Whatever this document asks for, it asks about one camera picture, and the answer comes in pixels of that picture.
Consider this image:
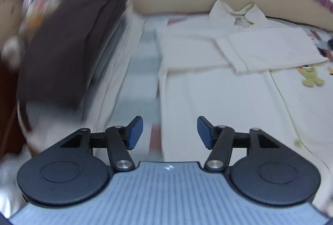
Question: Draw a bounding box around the folded dark brown sweater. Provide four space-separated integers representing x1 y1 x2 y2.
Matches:
17 0 126 108

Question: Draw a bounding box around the grey cloth on floor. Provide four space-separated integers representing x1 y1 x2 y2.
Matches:
0 145 32 218

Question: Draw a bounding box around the cream waffle knit garment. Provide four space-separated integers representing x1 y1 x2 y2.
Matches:
156 0 333 215

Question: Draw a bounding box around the beige bedside cabinet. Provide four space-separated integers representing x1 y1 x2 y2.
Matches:
0 0 23 48

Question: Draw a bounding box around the grey bunny plush toy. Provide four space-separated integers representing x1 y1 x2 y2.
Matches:
1 0 66 71

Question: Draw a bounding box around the folded cream garment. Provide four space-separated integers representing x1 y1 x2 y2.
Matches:
82 0 144 131

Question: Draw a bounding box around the red wooden dresser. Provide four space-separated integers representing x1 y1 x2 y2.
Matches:
0 63 26 158

